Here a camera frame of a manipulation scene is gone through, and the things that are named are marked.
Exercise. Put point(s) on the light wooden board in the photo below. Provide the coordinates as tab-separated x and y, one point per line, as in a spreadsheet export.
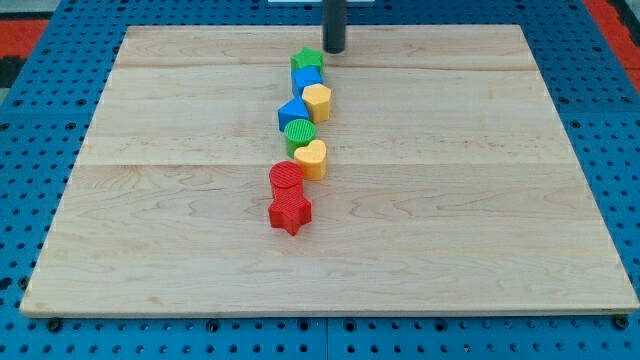
452	188

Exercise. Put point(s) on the red star block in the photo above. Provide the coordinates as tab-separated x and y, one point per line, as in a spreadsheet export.
290	209

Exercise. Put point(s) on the red cylinder block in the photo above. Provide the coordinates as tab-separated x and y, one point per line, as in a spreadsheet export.
286	177

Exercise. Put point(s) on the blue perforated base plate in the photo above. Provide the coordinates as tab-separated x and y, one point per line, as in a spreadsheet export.
48	109

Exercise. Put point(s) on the blue triangle block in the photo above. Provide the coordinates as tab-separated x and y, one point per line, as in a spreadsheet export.
294	109

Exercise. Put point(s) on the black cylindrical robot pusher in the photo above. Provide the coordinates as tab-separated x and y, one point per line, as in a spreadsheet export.
334	20

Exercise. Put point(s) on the green cylinder block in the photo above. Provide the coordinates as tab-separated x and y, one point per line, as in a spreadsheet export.
298	133

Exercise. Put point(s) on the yellow heart block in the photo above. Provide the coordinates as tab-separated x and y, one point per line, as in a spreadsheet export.
312	160

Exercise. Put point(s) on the yellow pentagon block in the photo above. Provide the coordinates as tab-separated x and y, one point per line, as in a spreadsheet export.
317	99

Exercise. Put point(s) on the blue cube block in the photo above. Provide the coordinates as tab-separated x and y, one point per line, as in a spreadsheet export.
303	77

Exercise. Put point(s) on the green star block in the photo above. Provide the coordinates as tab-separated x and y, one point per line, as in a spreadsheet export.
307	57

